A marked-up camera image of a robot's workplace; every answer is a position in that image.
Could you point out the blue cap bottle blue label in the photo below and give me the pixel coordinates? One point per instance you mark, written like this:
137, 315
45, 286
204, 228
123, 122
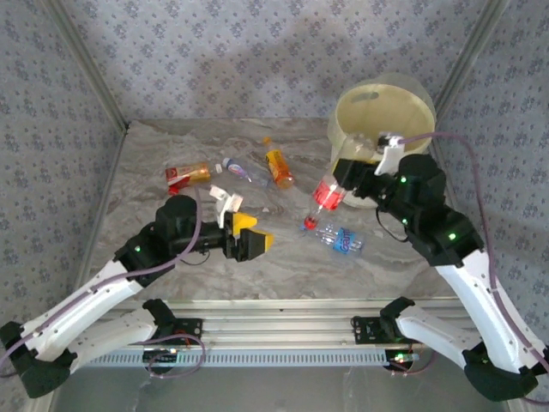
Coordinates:
345, 242

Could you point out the clear bottle red label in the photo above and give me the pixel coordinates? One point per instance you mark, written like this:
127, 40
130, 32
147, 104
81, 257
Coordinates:
328, 197

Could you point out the aluminium front mounting beam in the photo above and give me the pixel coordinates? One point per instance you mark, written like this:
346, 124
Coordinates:
279, 326

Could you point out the red gold label tea bottle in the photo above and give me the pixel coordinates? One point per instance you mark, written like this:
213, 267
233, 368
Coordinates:
193, 171

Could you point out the small controller board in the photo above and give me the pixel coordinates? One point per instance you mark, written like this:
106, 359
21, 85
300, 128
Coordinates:
401, 357
161, 355

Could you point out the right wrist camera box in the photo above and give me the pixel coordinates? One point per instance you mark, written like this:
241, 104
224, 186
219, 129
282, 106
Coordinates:
388, 154

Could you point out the white plastic bin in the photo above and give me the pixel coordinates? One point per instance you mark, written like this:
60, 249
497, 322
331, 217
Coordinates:
360, 201

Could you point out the clear bottle purple blue label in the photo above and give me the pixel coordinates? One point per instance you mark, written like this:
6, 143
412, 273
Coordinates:
244, 170

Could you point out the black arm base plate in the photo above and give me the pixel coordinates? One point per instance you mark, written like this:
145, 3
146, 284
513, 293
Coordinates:
364, 330
193, 324

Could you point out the aluminium frame post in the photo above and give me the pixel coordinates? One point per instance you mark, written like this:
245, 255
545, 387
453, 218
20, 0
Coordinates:
476, 43
90, 64

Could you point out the grey metal panel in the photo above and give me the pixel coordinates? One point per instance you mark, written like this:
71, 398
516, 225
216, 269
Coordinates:
279, 390

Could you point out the orange juice bottle orange cap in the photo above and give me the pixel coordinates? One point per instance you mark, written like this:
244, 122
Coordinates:
279, 167

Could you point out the crushed clear bottle white cap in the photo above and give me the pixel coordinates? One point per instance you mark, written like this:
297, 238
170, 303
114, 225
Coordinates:
362, 143

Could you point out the yellow-green bin liner bag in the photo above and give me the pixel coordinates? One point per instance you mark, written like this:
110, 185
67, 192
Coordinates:
386, 111

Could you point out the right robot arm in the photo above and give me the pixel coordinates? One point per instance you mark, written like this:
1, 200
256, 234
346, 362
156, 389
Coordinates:
467, 292

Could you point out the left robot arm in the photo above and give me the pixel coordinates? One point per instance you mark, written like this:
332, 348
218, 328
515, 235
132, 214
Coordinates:
86, 300

